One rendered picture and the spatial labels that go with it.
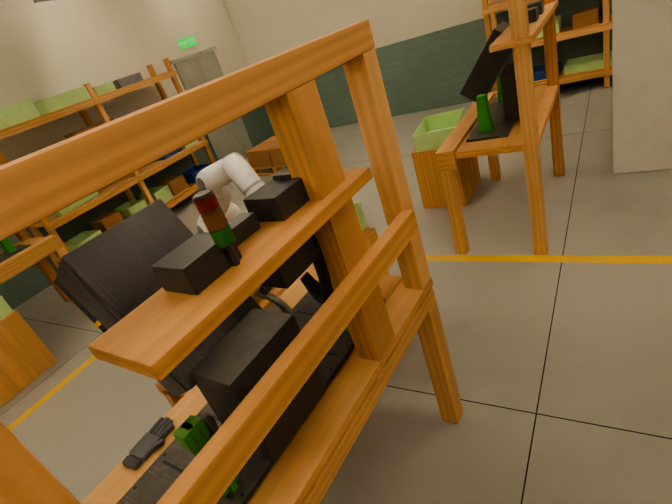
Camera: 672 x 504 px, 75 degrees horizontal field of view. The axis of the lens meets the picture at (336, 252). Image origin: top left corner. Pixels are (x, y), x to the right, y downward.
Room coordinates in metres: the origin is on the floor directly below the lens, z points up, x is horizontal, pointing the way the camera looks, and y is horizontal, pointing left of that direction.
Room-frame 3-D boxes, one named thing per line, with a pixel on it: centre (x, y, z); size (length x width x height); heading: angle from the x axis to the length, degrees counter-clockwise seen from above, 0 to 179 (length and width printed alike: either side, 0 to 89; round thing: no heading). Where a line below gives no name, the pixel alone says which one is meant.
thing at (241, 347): (1.10, 0.36, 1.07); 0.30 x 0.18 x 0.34; 139
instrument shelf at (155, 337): (1.10, 0.19, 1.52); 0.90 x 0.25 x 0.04; 139
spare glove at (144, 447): (1.18, 0.84, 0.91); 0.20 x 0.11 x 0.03; 143
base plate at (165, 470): (1.27, 0.39, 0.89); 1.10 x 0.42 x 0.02; 139
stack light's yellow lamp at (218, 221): (0.98, 0.24, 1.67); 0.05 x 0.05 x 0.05
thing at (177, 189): (6.90, 2.59, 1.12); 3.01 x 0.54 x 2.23; 142
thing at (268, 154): (7.60, 0.24, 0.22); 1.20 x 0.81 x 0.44; 47
